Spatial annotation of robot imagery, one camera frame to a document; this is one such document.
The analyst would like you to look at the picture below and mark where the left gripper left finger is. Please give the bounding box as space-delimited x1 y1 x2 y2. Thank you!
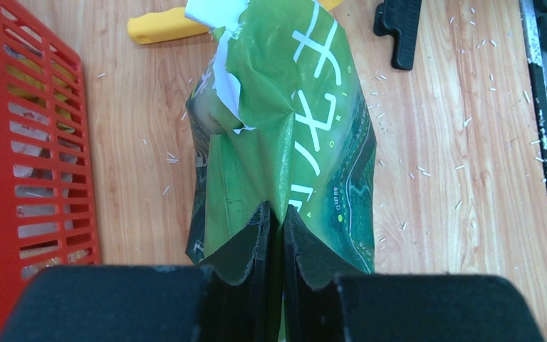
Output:
200 202 274 341

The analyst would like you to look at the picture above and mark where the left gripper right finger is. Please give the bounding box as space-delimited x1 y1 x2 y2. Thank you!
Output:
282 205 365 341

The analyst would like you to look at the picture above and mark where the green litter bag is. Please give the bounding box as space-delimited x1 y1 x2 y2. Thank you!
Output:
185 1 376 341

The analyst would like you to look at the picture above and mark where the yellow plastic scoop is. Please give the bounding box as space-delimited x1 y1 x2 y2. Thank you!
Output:
127 1 341 47

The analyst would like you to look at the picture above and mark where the black bag clip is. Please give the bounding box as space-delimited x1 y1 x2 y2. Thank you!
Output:
373 0 422 71

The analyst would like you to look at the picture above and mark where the red plastic shopping basket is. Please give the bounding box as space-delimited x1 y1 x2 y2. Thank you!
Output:
0 1 100 330

